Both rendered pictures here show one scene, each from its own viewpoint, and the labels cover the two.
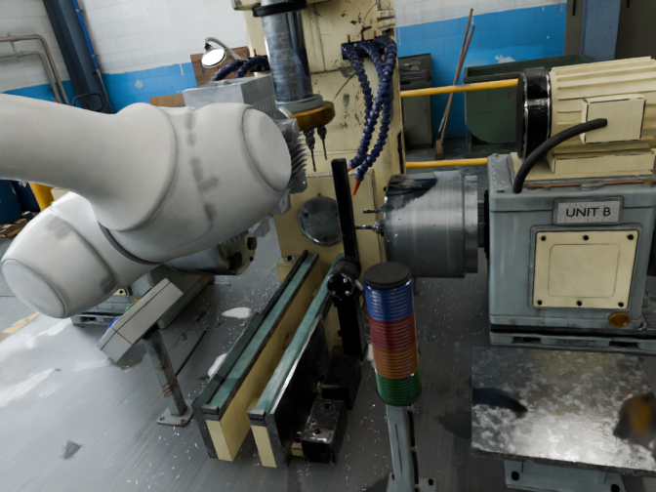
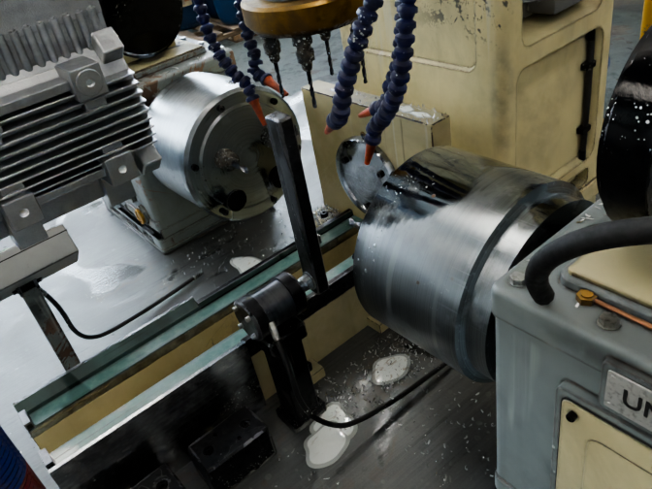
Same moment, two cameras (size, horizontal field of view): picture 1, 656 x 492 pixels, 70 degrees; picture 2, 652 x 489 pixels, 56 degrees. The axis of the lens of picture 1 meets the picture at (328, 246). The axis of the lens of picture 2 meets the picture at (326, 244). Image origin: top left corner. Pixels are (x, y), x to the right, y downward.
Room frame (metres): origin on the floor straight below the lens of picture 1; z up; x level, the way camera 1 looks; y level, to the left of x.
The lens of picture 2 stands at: (0.43, -0.47, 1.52)
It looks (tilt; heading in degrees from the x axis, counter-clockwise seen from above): 34 degrees down; 37
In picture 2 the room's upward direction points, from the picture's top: 12 degrees counter-clockwise
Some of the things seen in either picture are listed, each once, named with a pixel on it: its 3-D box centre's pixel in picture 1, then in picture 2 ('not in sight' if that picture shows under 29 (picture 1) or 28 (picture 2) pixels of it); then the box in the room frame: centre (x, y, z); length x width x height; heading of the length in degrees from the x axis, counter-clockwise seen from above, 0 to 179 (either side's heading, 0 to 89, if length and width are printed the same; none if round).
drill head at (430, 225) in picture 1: (443, 225); (494, 271); (1.00, -0.28, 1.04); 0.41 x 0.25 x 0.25; 70
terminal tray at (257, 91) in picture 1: (233, 104); (24, 19); (0.80, 0.12, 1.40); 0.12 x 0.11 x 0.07; 160
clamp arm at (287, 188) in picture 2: (346, 216); (299, 210); (0.94, -0.05, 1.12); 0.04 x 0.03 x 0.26; 160
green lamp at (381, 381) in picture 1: (397, 377); not in sight; (0.50, -0.07, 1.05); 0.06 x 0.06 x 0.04
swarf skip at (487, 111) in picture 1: (522, 107); not in sight; (4.98, -2.29, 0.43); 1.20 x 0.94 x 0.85; 71
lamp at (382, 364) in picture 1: (394, 350); not in sight; (0.50, -0.07, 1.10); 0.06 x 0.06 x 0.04
